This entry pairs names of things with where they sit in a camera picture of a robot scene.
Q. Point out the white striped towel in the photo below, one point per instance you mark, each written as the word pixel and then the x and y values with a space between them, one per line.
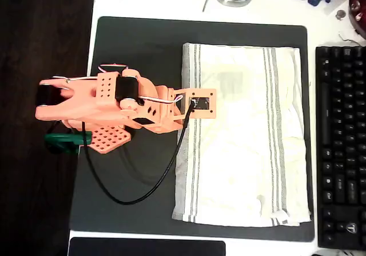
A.
pixel 237 153

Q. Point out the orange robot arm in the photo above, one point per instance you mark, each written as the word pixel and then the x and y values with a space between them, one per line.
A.
pixel 80 107

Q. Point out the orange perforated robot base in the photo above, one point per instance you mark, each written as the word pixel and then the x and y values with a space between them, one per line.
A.
pixel 111 141

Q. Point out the black desk mat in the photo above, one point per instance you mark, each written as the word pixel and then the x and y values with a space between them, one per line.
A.
pixel 128 53

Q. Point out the green clamp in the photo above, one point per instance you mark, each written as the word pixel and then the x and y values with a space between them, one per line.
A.
pixel 65 139

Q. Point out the black keyboard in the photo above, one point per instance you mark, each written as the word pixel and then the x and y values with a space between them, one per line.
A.
pixel 340 153

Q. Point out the white paper scrap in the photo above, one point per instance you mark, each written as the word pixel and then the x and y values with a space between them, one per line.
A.
pixel 347 36

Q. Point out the red bowl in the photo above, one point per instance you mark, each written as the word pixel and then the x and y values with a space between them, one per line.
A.
pixel 358 10

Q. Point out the orange square camera mount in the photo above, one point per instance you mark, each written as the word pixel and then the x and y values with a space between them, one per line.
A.
pixel 213 104

